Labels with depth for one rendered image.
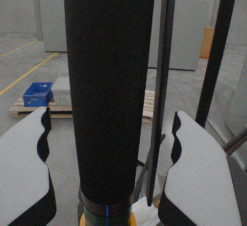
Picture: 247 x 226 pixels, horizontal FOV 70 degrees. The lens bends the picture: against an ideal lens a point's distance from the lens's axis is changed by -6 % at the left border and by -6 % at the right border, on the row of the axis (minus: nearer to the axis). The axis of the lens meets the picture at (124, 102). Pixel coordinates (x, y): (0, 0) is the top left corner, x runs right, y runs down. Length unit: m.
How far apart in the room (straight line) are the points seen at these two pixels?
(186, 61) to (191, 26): 1.04
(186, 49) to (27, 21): 10.52
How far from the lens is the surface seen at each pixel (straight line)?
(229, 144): 0.30
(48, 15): 7.66
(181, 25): 5.79
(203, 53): 8.33
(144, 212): 0.20
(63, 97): 3.23
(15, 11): 14.10
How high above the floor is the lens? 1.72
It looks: 28 degrees down
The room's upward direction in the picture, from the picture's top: 3 degrees clockwise
